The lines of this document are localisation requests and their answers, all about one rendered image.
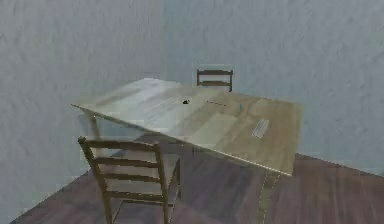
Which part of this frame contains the white remote control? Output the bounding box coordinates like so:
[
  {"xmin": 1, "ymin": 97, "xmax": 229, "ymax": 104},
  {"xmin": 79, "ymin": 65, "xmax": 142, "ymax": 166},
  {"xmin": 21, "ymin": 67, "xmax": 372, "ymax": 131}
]
[{"xmin": 251, "ymin": 117, "xmax": 271, "ymax": 140}]

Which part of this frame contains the light wooden table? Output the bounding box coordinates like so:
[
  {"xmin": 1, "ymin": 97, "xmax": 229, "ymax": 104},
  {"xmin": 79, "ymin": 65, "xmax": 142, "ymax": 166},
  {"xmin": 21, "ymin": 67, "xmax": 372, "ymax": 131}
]
[{"xmin": 70, "ymin": 77, "xmax": 304, "ymax": 224}]

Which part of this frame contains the brown wooden slat-back chair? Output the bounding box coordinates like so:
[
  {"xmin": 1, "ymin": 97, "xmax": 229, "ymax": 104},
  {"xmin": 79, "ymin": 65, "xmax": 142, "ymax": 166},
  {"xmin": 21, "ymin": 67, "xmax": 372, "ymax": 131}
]
[
  {"xmin": 77, "ymin": 135, "xmax": 183, "ymax": 224},
  {"xmin": 196, "ymin": 68, "xmax": 234, "ymax": 93}
]

